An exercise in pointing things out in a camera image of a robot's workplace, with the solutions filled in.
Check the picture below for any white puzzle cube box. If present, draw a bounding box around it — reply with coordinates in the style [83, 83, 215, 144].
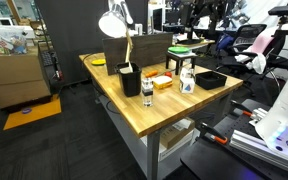
[179, 68, 195, 94]

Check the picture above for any cardboard box under table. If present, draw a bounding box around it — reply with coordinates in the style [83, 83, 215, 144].
[160, 117, 195, 148]

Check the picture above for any black shallow tray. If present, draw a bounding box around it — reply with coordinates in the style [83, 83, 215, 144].
[195, 71, 227, 90]

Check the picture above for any black plastic bin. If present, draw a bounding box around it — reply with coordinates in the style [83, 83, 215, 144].
[115, 63, 142, 97]

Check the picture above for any clear bin of items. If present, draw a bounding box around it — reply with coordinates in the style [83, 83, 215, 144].
[0, 27, 27, 55]

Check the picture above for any small black stool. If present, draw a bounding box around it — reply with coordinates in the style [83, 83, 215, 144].
[165, 52, 197, 75]

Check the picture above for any black office chair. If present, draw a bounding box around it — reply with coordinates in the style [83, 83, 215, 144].
[217, 23, 268, 78]

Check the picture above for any wooden cabinet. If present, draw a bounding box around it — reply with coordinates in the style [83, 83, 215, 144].
[0, 47, 50, 109]

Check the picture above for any yellow floor mat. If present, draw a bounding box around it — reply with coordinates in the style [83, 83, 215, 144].
[3, 94, 61, 130]

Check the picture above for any red toy tomato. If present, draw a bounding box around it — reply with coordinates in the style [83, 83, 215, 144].
[164, 72, 172, 78]

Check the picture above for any wooden table with grey legs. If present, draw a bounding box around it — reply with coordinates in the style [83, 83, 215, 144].
[80, 53, 242, 180]

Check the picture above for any toy bread slice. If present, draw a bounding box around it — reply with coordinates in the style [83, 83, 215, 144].
[153, 76, 173, 89]

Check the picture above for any orange toy carrot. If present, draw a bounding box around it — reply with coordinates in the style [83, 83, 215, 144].
[145, 70, 158, 78]

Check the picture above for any brown cardboard box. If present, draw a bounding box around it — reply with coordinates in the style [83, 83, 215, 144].
[120, 29, 133, 74]

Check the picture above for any dark wooden back board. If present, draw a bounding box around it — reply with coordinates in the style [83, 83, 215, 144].
[102, 33, 173, 75]

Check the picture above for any green plate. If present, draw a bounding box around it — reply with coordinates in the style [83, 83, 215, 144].
[168, 46, 190, 54]

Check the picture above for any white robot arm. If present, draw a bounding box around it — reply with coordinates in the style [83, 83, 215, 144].
[98, 0, 133, 38]

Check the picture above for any orange handled clamp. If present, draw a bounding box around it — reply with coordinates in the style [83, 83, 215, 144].
[230, 100, 260, 119]
[201, 122, 228, 145]

